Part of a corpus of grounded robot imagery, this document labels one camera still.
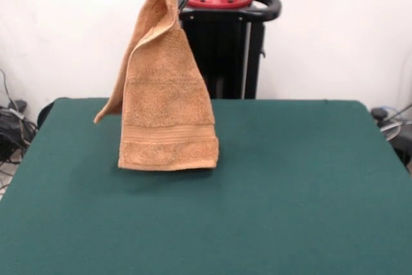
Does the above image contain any black cable tangle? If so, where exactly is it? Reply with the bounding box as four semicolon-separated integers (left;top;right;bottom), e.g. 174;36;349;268
0;68;39;165

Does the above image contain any dark green table cloth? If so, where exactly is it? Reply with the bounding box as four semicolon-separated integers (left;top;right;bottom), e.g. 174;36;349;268
0;97;412;275

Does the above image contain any black bulky object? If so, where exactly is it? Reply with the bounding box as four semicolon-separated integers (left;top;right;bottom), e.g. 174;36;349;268
393;135;412;165

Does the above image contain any orange terry towel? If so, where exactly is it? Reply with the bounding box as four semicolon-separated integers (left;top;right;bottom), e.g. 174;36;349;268
93;0;220;172

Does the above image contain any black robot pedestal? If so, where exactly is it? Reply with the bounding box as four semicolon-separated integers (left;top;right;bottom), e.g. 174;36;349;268
175;0;283;99

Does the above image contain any small black adapter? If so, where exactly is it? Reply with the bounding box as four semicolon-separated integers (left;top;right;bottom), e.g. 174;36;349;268
370;108;389;120

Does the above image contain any grey chair base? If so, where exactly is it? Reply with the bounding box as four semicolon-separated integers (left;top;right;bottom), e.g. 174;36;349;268
379;119;402;142

